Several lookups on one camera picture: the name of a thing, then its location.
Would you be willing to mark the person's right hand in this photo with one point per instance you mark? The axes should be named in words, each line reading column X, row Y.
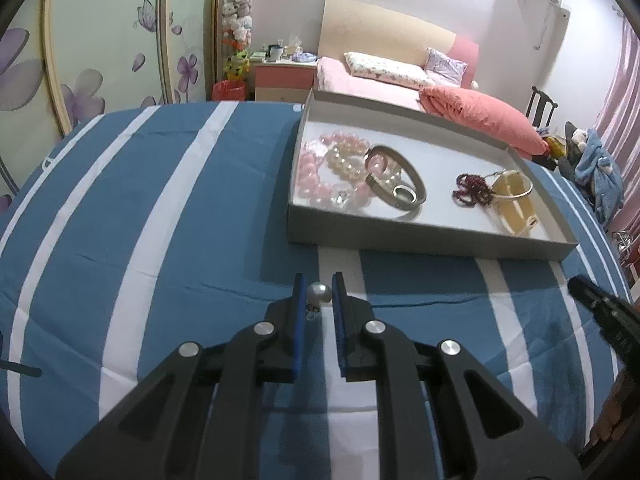
column 610, row 410

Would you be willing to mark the wide silver bangle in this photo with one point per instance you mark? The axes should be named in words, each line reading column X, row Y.
column 417, row 180

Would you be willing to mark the pink duvet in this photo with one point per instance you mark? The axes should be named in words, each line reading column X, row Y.
column 480, row 115

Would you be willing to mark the thin silver bangle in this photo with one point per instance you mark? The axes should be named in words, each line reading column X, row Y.
column 520, row 194

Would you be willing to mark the pink nightstand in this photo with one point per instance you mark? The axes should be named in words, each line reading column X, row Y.
column 282, row 77

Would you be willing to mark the black chair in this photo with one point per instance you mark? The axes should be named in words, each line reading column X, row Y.
column 540, row 107

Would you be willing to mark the cream bed headboard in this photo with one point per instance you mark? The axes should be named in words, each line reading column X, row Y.
column 380, row 25

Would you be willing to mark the grey jewelry tray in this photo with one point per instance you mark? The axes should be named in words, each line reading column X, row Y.
column 450, row 232

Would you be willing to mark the pink curtain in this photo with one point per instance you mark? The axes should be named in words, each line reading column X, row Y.
column 622, row 75

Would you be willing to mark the blue plush clothing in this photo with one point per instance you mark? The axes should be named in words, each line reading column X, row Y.
column 597, row 175

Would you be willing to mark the white air conditioner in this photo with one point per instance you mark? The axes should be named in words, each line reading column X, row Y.
column 535, row 0

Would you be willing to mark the red bag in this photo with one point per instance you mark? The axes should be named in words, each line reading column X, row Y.
column 229, row 91

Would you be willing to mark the purple printed pillow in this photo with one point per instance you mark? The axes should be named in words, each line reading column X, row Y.
column 445, row 66

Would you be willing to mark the flower printed wardrobe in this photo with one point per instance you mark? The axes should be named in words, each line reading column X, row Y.
column 100, row 50

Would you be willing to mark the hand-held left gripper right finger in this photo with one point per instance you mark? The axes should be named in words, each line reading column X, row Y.
column 340, row 330

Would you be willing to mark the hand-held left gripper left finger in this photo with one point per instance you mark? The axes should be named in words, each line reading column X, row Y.
column 299, row 330

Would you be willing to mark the pearl earring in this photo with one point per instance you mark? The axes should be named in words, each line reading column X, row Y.
column 319, row 292

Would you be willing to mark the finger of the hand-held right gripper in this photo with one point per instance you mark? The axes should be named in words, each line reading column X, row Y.
column 610, row 317

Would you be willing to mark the white floral pillow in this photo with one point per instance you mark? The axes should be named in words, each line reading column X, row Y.
column 387, row 70

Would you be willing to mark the plush toy tower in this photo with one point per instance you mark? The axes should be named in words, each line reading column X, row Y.
column 237, row 30

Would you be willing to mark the pink bed sheet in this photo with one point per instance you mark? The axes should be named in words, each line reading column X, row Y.
column 340, row 80

